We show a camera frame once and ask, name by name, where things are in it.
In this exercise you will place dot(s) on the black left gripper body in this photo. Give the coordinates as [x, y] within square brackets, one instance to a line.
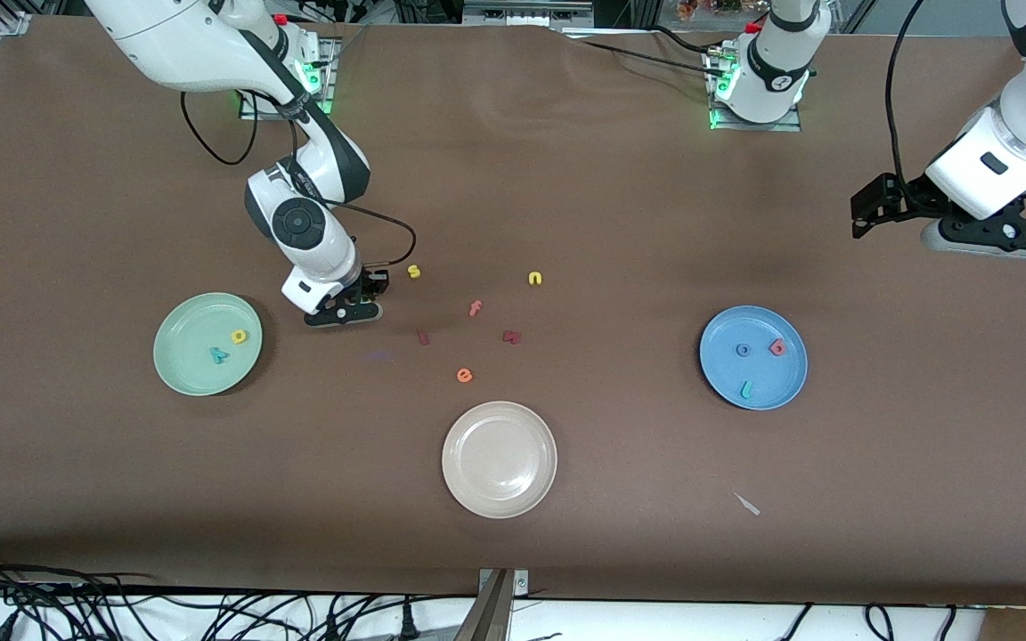
[903, 197]

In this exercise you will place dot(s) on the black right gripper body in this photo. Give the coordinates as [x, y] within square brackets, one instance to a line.
[370, 286]

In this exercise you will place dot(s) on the pink foam letter b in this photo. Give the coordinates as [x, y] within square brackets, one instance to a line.
[774, 345]

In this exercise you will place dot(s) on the teal foam letter y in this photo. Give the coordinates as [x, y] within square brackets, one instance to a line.
[220, 356]

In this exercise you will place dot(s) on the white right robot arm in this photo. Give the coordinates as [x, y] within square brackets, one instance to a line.
[299, 223]

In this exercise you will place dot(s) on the dark red foam letter w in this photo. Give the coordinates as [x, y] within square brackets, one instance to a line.
[511, 336]

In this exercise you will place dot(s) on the blue plate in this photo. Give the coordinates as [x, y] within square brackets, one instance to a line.
[771, 383]

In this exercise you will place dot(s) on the green plate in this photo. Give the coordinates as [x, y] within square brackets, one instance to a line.
[192, 365]

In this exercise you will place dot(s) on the beige plate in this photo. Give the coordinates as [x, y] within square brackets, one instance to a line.
[500, 459]

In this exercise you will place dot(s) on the orange artificial flowers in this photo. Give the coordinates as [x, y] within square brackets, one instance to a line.
[709, 7]

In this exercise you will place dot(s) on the white paper scrap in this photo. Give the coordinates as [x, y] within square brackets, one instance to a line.
[747, 504]

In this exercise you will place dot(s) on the grey metal table leg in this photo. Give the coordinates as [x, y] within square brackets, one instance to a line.
[486, 619]

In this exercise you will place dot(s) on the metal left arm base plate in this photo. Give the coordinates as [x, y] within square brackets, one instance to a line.
[771, 126]

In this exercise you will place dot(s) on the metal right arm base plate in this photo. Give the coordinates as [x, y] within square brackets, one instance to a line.
[328, 80]

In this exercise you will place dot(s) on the silver metal rail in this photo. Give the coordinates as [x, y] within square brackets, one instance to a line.
[526, 11]

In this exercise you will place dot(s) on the silver metal bracket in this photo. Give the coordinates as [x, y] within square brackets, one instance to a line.
[520, 583]

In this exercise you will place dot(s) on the aluminium frame post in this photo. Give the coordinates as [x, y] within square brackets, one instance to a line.
[12, 24]

